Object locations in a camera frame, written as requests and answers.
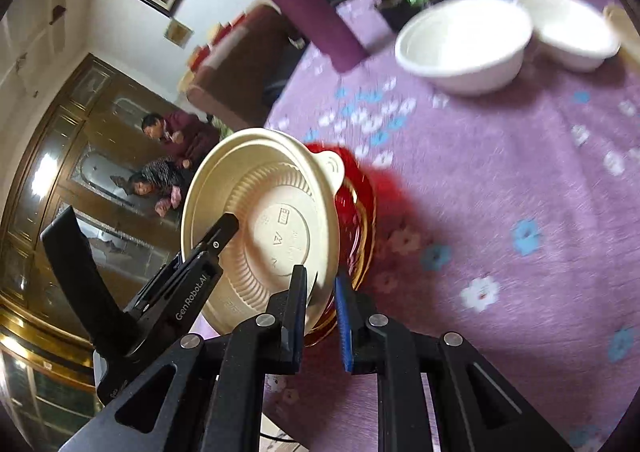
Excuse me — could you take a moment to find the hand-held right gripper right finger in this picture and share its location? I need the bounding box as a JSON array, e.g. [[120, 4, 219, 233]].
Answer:
[[335, 274, 576, 452]]

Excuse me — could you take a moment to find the black jar with wooden cap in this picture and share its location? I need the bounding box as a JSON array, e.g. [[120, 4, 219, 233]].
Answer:
[[377, 0, 426, 31]]

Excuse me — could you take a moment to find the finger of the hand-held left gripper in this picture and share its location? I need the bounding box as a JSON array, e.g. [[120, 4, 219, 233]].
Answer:
[[41, 206, 126, 355], [192, 213, 240, 269]]

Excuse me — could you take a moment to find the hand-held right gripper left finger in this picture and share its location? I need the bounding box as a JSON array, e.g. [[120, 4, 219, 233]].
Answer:
[[57, 264, 308, 452]]

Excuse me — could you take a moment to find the wooden wardrobe with glass doors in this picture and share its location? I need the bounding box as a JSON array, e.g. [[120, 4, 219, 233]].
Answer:
[[0, 54, 221, 433]]

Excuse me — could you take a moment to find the white plastic bowl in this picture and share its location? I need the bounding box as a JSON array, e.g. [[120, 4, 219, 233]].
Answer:
[[515, 0, 622, 72], [395, 0, 533, 96]]

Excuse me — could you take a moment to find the small wall plaque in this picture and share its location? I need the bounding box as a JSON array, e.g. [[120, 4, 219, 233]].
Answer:
[[164, 18, 194, 48]]

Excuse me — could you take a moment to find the brown fabric armchair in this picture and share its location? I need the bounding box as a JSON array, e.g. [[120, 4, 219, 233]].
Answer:
[[185, 2, 311, 130]]

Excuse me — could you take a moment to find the beige plastic bowl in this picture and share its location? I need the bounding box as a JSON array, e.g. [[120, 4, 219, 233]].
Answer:
[[180, 128, 346, 335], [602, 4, 640, 77]]

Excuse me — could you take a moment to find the red plastic bowl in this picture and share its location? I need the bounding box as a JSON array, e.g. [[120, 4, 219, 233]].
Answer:
[[300, 143, 377, 349]]

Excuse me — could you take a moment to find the purple thermos bottle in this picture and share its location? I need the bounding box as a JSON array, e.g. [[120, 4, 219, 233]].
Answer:
[[252, 0, 368, 73]]

